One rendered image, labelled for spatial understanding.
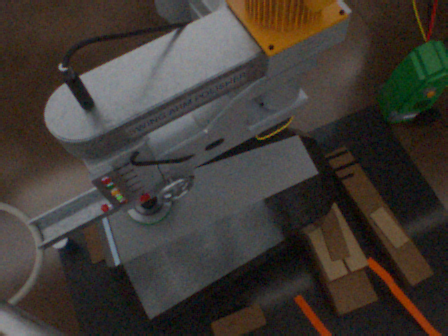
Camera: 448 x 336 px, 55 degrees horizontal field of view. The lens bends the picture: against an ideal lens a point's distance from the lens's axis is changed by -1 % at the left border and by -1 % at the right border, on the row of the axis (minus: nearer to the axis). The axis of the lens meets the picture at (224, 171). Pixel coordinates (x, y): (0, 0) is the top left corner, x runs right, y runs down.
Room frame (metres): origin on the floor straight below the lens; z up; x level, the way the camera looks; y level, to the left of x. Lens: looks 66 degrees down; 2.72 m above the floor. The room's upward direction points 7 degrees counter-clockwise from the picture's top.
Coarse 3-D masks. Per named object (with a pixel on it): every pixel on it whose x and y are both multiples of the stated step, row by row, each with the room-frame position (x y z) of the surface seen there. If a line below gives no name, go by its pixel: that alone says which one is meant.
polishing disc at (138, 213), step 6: (156, 204) 0.69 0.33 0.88; (162, 204) 0.69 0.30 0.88; (168, 204) 0.68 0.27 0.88; (132, 210) 0.68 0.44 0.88; (138, 210) 0.67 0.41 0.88; (144, 210) 0.67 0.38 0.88; (150, 210) 0.67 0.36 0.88; (156, 210) 0.66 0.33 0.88; (162, 210) 0.66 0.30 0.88; (168, 210) 0.66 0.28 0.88; (132, 216) 0.65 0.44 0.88; (138, 216) 0.65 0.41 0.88; (144, 216) 0.64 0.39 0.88; (150, 216) 0.64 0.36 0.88; (156, 216) 0.63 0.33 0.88; (162, 216) 0.63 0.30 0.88; (144, 222) 0.61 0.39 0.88; (150, 222) 0.61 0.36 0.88
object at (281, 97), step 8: (288, 80) 0.89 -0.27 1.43; (296, 80) 0.89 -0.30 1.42; (272, 88) 0.88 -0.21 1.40; (280, 88) 0.88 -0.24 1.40; (288, 88) 0.88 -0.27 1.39; (296, 88) 0.90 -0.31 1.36; (264, 96) 0.90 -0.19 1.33; (272, 96) 0.88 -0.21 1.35; (280, 96) 0.88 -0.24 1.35; (288, 96) 0.88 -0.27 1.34; (296, 96) 0.91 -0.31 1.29; (264, 104) 0.90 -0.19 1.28; (272, 104) 0.88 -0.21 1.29; (280, 104) 0.88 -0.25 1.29; (288, 104) 0.88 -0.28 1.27
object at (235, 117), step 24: (288, 72) 0.87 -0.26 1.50; (240, 96) 0.80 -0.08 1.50; (192, 120) 0.80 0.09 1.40; (216, 120) 0.77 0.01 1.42; (240, 120) 0.79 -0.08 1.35; (264, 120) 0.85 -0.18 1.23; (168, 144) 0.72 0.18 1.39; (192, 144) 0.72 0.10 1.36; (216, 144) 0.75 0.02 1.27; (168, 168) 0.68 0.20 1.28; (192, 168) 0.71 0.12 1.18
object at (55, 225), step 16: (192, 176) 0.71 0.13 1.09; (96, 192) 0.70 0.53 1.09; (64, 208) 0.64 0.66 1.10; (80, 208) 0.64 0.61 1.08; (96, 208) 0.64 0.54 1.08; (112, 208) 0.61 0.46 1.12; (48, 224) 0.59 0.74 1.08; (64, 224) 0.58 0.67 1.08; (80, 224) 0.56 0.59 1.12; (48, 240) 0.51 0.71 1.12
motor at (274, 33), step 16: (224, 0) 1.03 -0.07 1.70; (240, 0) 1.01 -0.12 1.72; (256, 0) 0.91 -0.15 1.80; (272, 0) 0.87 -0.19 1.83; (288, 0) 0.88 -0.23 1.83; (304, 0) 0.84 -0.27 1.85; (320, 0) 0.81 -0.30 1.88; (336, 0) 0.83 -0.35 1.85; (240, 16) 0.94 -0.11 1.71; (256, 16) 0.91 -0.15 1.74; (272, 16) 0.88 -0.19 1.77; (288, 16) 0.87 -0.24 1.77; (304, 16) 0.87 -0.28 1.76; (320, 16) 0.90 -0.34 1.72; (336, 16) 0.90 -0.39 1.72; (256, 32) 0.87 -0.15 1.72; (272, 32) 0.87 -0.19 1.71; (288, 32) 0.86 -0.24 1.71; (304, 32) 0.85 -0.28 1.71; (272, 48) 0.80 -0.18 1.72
